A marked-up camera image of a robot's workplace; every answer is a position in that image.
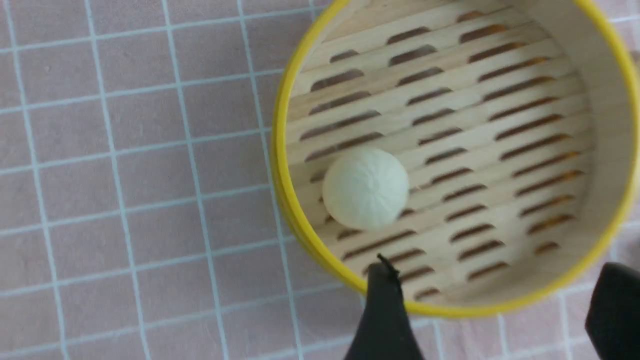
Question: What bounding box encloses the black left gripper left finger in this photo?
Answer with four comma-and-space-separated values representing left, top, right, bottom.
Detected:
345, 254, 425, 360

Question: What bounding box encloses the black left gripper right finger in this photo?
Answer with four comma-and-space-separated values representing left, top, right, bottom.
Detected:
585, 262, 640, 360

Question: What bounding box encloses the white bun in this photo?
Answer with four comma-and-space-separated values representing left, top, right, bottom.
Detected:
322, 146, 410, 231

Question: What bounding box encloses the bamboo steamer tray yellow rim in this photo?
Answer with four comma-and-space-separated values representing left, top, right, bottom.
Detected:
270, 0, 639, 317

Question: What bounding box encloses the pink checkered tablecloth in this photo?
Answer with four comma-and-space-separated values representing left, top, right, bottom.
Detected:
0, 0, 640, 360

